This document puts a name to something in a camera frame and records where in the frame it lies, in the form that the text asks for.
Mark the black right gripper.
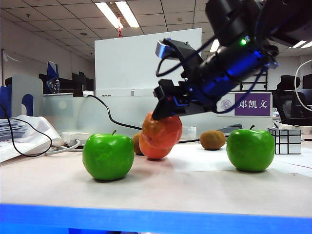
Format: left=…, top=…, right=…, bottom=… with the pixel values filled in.
left=152, top=73, right=221, bottom=120

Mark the reddish orange fruit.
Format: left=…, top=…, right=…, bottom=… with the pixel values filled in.
left=142, top=114, right=183, bottom=148

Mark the orange fruit with navel dot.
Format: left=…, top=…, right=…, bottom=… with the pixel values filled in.
left=139, top=133, right=173, bottom=161

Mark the brown kiwi fruit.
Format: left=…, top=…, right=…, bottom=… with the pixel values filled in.
left=199, top=130, right=227, bottom=151
left=132, top=133, right=144, bottom=156

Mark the green plastic apple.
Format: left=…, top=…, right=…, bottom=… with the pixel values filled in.
left=226, top=125, right=275, bottom=173
left=82, top=130, right=135, bottom=181

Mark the white board panel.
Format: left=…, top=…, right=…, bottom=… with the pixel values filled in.
left=94, top=28, right=202, bottom=98

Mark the black stapler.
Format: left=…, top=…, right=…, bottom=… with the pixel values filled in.
left=216, top=123, right=244, bottom=135

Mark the white paper sheet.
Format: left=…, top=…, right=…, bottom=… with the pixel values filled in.
left=168, top=142, right=312, bottom=176

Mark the red hanging ornament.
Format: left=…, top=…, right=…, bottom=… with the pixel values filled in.
left=116, top=17, right=124, bottom=39

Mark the purple white name plate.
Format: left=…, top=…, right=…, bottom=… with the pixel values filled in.
left=217, top=92, right=273, bottom=117

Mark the black shelf rack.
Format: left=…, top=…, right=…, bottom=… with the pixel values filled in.
left=240, top=64, right=269, bottom=93

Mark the white power adapter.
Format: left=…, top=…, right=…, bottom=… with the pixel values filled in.
left=61, top=131, right=91, bottom=148

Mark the blue crystal trophy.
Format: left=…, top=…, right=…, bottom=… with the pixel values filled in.
left=46, top=61, right=61, bottom=95

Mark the black mesh office chair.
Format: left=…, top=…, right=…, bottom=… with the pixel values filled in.
left=272, top=75, right=312, bottom=126

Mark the blue tape strip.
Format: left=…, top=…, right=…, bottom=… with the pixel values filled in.
left=0, top=203, right=312, bottom=234

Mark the silver mirror cube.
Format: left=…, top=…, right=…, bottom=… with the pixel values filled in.
left=267, top=128, right=302, bottom=155

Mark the white plastic bag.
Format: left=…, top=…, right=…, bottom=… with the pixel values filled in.
left=0, top=115, right=63, bottom=163

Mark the grey metal bookend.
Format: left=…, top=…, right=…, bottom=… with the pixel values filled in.
left=11, top=75, right=44, bottom=117

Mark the printed paper stack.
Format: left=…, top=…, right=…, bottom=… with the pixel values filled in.
left=0, top=118, right=29, bottom=142

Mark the blue file holder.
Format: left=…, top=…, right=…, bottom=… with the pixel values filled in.
left=0, top=85, right=35, bottom=119

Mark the dark wrist camera cable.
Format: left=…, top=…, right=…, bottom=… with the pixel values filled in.
left=155, top=36, right=220, bottom=78

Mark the black power cable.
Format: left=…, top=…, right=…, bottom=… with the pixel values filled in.
left=87, top=95, right=201, bottom=144

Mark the white adapter cable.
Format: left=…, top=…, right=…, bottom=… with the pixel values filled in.
left=45, top=138, right=85, bottom=156

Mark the thin black cable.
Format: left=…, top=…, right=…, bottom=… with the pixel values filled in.
left=0, top=104, right=53, bottom=158

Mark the white looped cable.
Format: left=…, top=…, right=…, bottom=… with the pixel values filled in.
left=294, top=59, right=312, bottom=110

